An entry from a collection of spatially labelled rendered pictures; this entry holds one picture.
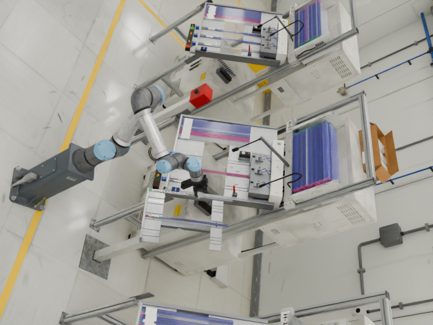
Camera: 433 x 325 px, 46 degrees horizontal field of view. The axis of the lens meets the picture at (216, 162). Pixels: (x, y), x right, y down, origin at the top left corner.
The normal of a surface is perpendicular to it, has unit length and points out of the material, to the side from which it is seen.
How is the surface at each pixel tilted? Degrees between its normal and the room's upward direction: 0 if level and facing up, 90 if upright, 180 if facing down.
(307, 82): 90
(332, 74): 90
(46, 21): 0
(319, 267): 90
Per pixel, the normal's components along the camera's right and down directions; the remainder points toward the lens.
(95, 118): 0.78, -0.33
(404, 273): -0.62, -0.55
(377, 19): -0.11, 0.77
